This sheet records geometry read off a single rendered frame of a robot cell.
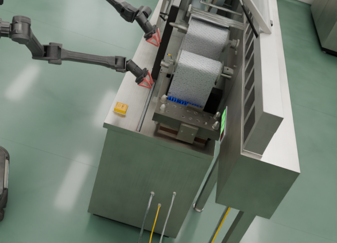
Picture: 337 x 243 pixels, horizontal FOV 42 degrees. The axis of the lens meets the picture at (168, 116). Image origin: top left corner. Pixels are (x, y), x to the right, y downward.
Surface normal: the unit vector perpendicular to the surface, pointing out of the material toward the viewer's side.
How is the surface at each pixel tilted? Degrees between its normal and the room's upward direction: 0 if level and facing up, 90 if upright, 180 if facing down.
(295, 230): 0
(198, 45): 92
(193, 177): 90
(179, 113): 0
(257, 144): 90
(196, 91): 90
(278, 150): 0
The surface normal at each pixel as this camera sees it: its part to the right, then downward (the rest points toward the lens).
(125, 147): -0.14, 0.58
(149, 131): 0.26, -0.76
